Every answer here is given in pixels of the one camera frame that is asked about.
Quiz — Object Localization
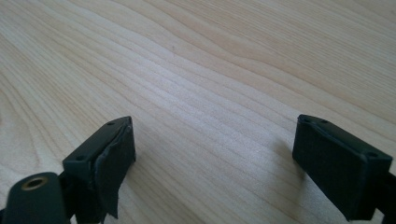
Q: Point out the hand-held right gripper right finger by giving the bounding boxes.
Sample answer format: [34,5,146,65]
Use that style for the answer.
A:
[291,114,394,222]

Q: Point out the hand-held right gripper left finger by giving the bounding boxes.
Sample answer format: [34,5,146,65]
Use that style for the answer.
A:
[62,116,137,224]

